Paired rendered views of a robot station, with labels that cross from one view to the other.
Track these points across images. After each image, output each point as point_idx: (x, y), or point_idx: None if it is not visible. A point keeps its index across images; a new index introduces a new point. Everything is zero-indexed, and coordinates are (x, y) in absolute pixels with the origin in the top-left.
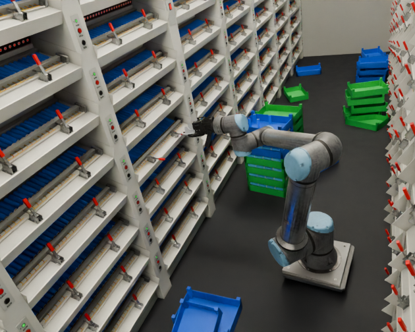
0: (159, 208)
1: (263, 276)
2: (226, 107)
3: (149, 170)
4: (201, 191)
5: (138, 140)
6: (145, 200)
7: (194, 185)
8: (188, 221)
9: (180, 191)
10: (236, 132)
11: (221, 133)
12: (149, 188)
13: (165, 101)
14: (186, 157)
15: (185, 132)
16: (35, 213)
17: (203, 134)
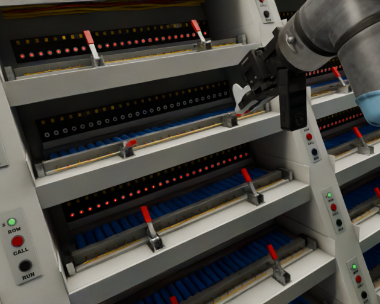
0: (181, 297)
1: None
2: None
3: (95, 170)
4: (339, 291)
5: (67, 88)
6: (105, 256)
7: (307, 266)
8: None
9: (259, 271)
10: (351, 11)
11: (307, 54)
12: (131, 231)
13: (199, 46)
14: (278, 189)
15: (236, 101)
16: None
17: (267, 87)
